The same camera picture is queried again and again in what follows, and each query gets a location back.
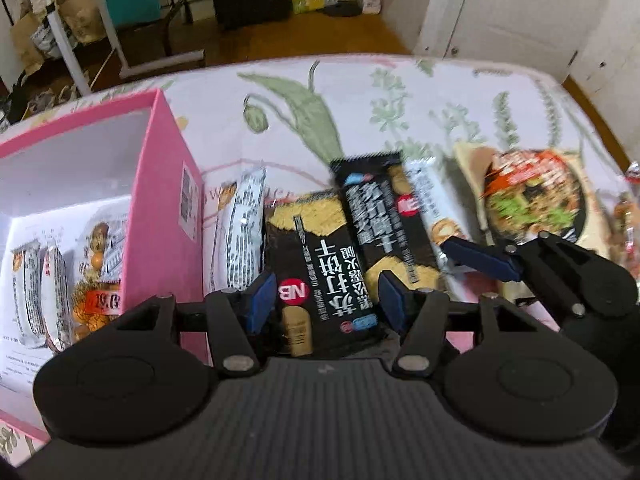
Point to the instant noodle packet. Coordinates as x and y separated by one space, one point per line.
530 195

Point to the floral tablecloth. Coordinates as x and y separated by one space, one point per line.
350 90

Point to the white snack bar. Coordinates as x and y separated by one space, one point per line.
434 210
29 290
54 290
245 220

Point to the white door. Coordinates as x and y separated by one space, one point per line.
510 5

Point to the pink cardboard box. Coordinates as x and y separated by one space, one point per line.
165 240

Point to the black round disc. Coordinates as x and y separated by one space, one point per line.
342 10

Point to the peanut snack packet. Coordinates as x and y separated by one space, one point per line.
102 260

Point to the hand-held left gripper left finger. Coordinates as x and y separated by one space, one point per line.
259 305

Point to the black cracker packet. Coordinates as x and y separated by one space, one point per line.
380 215
320 270

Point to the white metal rack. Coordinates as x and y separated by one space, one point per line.
62 30

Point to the brown paper bag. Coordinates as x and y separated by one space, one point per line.
80 15

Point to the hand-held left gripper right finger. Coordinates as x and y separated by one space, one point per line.
392 305

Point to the orange red snack packet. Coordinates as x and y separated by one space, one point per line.
629 220

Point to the black metal frame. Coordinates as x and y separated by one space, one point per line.
170 25

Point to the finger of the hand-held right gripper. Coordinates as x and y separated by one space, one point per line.
480 258

